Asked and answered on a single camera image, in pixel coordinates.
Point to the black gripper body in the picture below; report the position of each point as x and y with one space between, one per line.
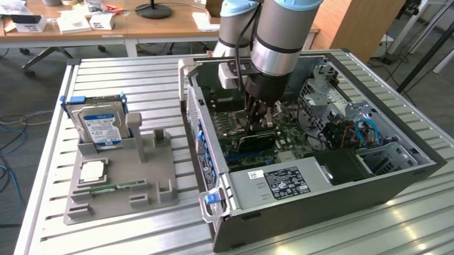
265 87

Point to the green GPU card black shroud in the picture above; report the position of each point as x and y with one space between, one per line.
256 143

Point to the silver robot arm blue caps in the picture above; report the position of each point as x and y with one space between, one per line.
280 34

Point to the CPU socket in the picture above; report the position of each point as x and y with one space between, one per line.
237 120

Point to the silver socket cover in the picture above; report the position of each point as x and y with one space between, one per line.
276 109

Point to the green motherboard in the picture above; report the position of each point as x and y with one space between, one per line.
293 138

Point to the blue expansion slot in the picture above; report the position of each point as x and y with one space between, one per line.
244 155

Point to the silver metal disk bay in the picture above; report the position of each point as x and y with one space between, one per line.
319 101
394 156

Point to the silver chipset heatsink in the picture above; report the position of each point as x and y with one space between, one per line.
288 156

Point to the black fan housing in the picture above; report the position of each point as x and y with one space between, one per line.
332 132

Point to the white paper stack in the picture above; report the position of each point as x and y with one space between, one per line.
203 24

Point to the grey power supply unit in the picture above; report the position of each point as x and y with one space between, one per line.
244 196

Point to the brown cardboard box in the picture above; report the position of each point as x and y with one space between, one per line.
212 10

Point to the blue case latch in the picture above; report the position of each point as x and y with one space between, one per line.
212 199

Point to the wooden cabinet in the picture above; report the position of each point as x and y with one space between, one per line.
364 26

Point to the open black PC case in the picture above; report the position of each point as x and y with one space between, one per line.
319 212

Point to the black round lamp base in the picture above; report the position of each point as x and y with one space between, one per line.
153 12

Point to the grey parts rack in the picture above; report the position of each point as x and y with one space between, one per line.
116 172

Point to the black tripod leg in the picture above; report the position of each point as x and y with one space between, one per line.
424 61

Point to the green RAM stick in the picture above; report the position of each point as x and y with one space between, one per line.
113 187

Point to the silver CPU chip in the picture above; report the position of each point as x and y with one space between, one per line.
91 171

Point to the small white printed box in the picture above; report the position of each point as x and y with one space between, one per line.
101 22

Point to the plain white box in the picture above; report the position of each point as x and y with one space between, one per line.
72 25

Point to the black chair base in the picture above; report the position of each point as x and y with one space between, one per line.
29 72

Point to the grey cup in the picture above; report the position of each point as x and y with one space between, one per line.
52 2

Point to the white box dark lid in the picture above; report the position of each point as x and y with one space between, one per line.
29 26

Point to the printed paper sheet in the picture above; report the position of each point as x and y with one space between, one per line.
13 6

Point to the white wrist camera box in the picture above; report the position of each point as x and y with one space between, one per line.
229 75

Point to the wooden desk white frame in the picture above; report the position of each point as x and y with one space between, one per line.
169 29
49 37

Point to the hard disk blue bracket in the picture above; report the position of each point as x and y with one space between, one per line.
99 127

